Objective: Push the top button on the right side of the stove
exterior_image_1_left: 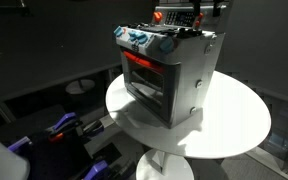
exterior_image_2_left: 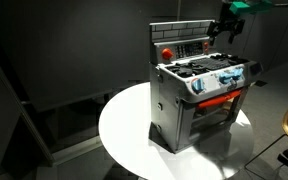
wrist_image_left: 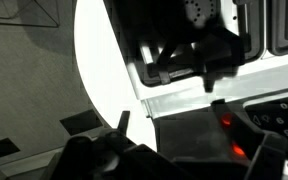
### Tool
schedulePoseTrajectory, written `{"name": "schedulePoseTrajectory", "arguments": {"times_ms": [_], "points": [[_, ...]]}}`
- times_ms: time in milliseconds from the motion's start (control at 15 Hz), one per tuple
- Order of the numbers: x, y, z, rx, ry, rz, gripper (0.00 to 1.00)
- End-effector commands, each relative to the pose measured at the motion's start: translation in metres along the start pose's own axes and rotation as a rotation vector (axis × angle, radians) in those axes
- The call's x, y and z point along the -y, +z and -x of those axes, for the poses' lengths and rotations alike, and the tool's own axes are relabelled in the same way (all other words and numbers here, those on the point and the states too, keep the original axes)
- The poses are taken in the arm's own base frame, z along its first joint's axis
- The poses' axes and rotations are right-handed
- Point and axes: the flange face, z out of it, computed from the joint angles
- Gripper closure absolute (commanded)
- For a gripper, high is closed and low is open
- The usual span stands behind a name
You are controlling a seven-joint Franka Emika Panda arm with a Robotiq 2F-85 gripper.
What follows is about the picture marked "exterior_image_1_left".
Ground grey rounded robot base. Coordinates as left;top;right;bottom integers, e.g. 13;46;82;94
0;128;31;180

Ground orange stove knob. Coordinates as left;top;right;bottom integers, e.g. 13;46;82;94
152;11;164;24

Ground grey toy stove oven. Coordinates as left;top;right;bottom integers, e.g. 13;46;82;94
113;4;228;130

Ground large blue stove knob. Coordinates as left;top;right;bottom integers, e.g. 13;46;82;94
128;30;150;46

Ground small blue stove knob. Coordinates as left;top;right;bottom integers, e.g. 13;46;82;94
113;25;125;38

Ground white round table top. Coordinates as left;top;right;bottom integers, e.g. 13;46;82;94
105;70;272;160

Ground dark storage bin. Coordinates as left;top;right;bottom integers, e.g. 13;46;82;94
262;96;288;162

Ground white round table base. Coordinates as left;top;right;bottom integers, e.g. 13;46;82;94
135;148;195;180

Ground purple clamp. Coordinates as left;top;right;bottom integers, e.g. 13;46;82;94
6;135;34;153
52;112;78;132
83;159;110;180

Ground orange clamp lever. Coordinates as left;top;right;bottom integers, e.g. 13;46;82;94
48;132;65;144

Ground red oven door handle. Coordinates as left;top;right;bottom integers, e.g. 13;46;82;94
122;50;167;74

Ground grey round pedestal base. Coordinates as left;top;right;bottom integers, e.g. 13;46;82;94
65;78;96;95

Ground black clamp handle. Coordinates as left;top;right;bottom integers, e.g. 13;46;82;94
82;119;105;138

